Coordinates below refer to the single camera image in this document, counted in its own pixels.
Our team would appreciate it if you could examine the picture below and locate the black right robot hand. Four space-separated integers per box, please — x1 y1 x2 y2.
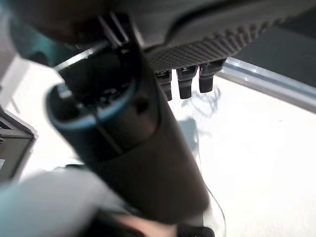
7 0 316 224

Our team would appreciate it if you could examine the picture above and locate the grey box at left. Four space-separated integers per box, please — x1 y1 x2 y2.
0 106 39 185

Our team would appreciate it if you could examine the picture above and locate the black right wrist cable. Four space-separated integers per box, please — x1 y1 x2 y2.
197 145 227 237

